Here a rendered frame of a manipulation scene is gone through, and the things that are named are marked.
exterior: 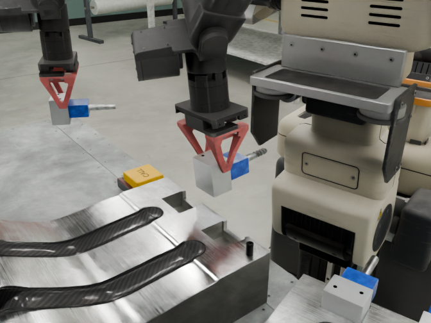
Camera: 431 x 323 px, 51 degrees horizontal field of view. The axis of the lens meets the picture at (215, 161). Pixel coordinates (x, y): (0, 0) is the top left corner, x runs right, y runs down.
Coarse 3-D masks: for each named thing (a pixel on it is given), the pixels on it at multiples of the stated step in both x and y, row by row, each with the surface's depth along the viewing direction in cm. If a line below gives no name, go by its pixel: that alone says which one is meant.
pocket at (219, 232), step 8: (216, 224) 66; (224, 224) 67; (208, 232) 66; (216, 232) 67; (224, 232) 67; (216, 240) 67; (224, 240) 67; (232, 240) 66; (240, 240) 65; (224, 248) 66
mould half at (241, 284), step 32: (128, 192) 74; (160, 192) 74; (0, 224) 62; (32, 224) 66; (64, 224) 67; (96, 224) 67; (160, 224) 66; (192, 224) 66; (0, 256) 54; (96, 256) 61; (128, 256) 61; (224, 256) 60; (256, 256) 60; (160, 288) 55; (192, 288) 55; (224, 288) 57; (256, 288) 62; (0, 320) 44; (32, 320) 45; (64, 320) 47; (96, 320) 49; (128, 320) 51; (160, 320) 52; (192, 320) 56; (224, 320) 60
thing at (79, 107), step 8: (64, 96) 95; (56, 104) 93; (72, 104) 94; (80, 104) 94; (88, 104) 95; (96, 104) 97; (104, 104) 97; (112, 104) 97; (56, 112) 94; (64, 112) 94; (72, 112) 95; (80, 112) 95; (88, 112) 95; (56, 120) 95; (64, 120) 95
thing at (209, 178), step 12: (204, 156) 71; (240, 156) 73; (252, 156) 75; (204, 168) 69; (216, 168) 68; (240, 168) 72; (204, 180) 71; (216, 180) 69; (228, 180) 71; (216, 192) 70
